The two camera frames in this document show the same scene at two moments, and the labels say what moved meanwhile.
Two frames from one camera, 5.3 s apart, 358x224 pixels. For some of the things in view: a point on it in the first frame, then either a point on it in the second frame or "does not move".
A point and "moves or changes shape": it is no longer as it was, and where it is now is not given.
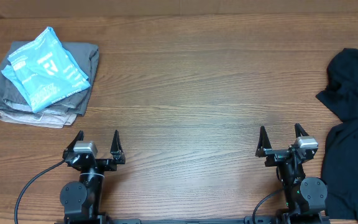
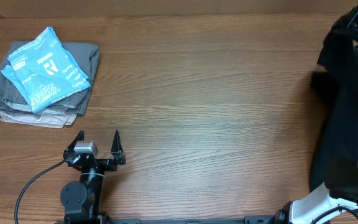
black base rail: x=258 y=219 does not move
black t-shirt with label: x=352 y=93 moves or changes shape
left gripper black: x=110 y=165 does not move
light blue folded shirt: x=45 y=72 does not move
